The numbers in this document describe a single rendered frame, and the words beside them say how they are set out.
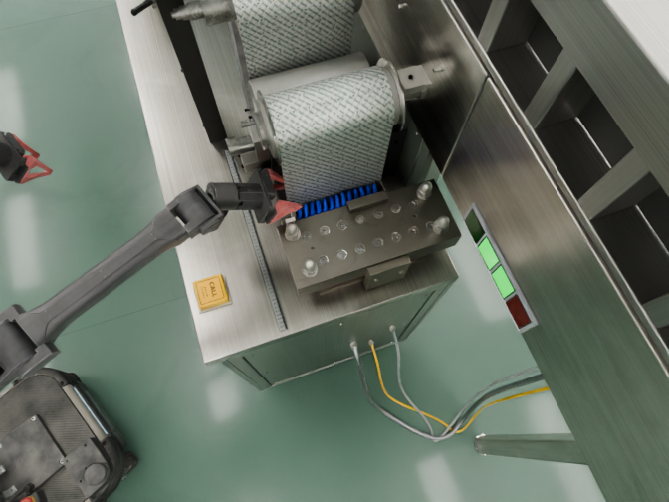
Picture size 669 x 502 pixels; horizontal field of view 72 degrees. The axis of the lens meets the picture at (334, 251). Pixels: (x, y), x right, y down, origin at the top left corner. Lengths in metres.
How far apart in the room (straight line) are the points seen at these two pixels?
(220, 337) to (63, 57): 2.31
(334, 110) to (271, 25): 0.22
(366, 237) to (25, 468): 1.44
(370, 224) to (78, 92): 2.18
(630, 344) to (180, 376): 1.73
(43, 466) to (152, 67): 1.37
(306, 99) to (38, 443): 1.53
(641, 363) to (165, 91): 1.33
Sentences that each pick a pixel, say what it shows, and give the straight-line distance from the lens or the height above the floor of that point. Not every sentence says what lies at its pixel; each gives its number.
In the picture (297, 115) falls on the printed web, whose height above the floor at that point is 1.31.
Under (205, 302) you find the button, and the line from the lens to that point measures 1.14.
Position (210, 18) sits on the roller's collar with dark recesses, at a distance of 1.02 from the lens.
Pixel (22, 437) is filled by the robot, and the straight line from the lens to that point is 2.02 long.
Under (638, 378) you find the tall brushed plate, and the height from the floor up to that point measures 1.39.
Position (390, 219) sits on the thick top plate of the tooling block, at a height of 1.03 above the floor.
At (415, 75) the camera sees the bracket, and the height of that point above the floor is 1.29.
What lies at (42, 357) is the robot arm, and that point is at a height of 1.20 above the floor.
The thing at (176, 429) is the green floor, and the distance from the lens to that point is 2.08.
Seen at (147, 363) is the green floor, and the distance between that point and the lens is 2.15.
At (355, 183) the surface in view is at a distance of 1.10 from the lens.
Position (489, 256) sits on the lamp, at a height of 1.19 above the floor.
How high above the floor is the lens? 1.99
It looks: 68 degrees down
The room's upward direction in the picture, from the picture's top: 3 degrees clockwise
